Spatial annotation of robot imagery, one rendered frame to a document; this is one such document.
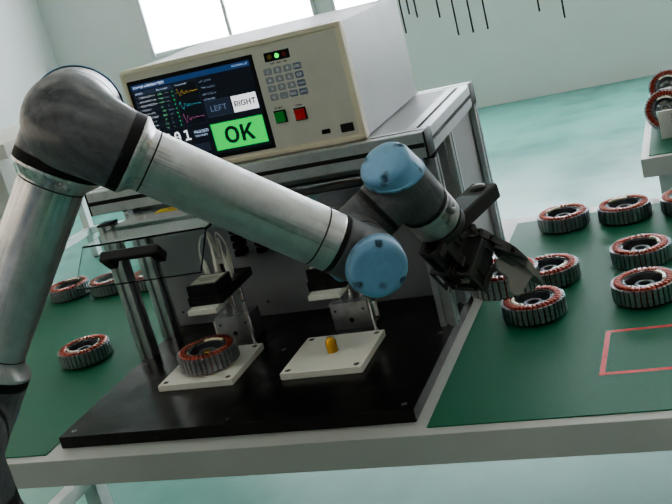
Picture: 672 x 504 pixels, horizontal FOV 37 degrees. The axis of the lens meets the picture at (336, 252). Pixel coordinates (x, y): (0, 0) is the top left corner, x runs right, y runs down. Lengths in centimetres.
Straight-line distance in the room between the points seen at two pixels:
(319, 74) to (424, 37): 646
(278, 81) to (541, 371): 67
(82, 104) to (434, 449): 71
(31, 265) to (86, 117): 25
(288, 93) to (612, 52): 635
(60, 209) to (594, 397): 78
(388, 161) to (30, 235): 46
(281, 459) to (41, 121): 67
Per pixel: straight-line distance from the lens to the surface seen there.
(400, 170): 131
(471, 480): 284
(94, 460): 175
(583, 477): 277
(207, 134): 186
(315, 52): 175
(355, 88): 174
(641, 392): 149
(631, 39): 800
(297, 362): 176
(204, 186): 116
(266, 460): 160
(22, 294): 133
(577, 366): 159
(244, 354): 187
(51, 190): 129
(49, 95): 119
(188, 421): 170
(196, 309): 187
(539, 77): 810
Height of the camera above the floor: 143
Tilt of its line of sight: 16 degrees down
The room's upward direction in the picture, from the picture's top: 15 degrees counter-clockwise
